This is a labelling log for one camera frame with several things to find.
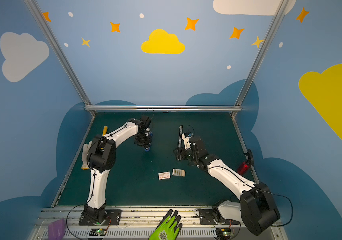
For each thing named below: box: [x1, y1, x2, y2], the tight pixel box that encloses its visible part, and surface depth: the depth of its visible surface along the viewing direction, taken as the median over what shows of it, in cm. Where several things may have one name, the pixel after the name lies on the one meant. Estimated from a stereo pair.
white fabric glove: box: [81, 140, 93, 170], surface depth 99 cm
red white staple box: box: [158, 171, 171, 180], surface depth 90 cm
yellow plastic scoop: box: [102, 125, 108, 136], surface depth 110 cm
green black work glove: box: [148, 209, 183, 240], surface depth 72 cm
